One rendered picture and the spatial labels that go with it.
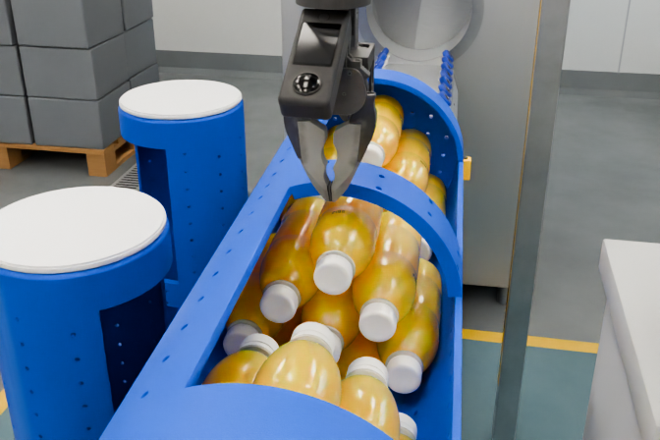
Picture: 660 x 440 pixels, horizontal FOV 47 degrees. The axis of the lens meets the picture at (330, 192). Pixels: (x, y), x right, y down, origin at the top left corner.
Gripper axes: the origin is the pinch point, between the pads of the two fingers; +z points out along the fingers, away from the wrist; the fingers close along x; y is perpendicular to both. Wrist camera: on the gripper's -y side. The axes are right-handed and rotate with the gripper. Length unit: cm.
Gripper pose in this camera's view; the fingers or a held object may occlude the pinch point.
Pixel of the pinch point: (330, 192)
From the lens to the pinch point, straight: 77.9
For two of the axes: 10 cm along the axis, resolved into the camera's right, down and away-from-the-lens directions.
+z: 0.0, 9.1, 4.1
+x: -9.9, -0.6, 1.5
